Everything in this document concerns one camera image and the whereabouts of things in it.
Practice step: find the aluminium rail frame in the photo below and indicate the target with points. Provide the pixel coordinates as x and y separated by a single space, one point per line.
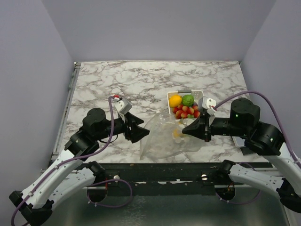
146 85

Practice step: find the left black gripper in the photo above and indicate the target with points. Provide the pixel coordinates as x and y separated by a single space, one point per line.
137 132

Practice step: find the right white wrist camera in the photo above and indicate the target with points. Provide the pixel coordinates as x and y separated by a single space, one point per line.
206 106

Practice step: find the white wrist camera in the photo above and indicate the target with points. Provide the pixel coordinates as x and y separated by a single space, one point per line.
206 106
122 105

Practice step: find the yellow lemon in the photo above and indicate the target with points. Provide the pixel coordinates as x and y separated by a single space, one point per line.
174 101

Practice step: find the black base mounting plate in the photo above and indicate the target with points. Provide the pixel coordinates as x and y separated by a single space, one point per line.
162 179

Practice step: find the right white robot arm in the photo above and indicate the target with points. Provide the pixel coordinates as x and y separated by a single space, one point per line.
262 138

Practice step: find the yellow bell pepper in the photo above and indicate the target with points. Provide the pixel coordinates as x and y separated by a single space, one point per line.
177 134

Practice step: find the green lime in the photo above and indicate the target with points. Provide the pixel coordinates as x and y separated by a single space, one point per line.
188 100

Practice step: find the red strawberry pile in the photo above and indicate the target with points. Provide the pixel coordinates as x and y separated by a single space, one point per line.
184 112

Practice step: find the clear zip top bag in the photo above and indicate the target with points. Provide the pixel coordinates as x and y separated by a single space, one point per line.
159 144

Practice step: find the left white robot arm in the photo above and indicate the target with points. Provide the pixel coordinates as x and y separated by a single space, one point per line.
37 202

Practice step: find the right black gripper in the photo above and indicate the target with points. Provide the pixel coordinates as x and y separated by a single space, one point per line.
200 129

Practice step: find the white plastic basket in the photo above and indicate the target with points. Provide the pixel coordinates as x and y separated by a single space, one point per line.
197 94

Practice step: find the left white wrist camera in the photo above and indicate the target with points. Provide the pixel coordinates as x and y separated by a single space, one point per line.
122 105

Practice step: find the black foam pad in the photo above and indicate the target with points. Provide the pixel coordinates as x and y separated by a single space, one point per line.
247 151

